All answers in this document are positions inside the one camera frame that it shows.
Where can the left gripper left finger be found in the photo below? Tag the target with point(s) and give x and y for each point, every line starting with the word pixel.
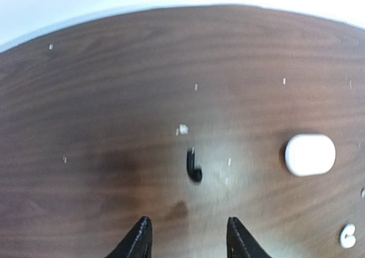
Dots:
pixel 137 242

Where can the white earbud upper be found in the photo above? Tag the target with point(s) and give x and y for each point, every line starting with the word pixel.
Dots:
pixel 347 237

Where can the white earbud charging case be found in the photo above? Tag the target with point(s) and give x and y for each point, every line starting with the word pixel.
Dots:
pixel 310 154

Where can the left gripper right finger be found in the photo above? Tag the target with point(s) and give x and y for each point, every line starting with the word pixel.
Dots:
pixel 240 242

